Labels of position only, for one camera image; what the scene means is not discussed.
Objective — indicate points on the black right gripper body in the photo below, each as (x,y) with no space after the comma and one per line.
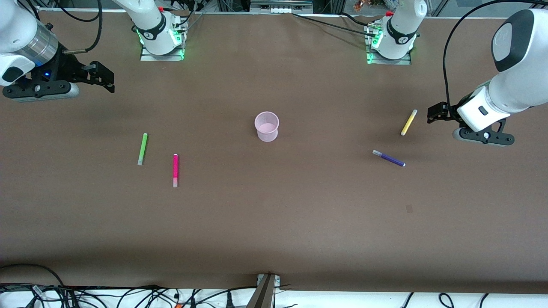
(67,69)

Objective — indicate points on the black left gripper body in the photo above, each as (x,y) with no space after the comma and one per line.
(450,112)

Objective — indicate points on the purple marker pen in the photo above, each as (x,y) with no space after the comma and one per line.
(388,158)

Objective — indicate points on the pink highlighter pen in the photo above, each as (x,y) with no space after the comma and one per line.
(175,170)

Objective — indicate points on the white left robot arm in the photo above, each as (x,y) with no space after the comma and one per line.
(520,81)

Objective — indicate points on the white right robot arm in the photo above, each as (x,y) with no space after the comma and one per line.
(152,21)

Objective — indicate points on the yellow highlighter pen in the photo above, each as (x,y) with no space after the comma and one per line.
(409,122)

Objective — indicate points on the green highlighter pen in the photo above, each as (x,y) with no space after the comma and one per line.
(142,149)

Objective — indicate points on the pink plastic cup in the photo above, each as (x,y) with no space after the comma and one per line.
(267,127)

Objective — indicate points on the white power strip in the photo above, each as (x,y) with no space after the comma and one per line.
(280,6)

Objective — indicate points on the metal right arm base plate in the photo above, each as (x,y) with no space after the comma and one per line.
(162,57)

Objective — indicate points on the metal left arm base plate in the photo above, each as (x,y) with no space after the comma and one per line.
(387,61)

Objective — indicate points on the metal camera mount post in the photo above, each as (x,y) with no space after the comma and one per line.
(263,293)

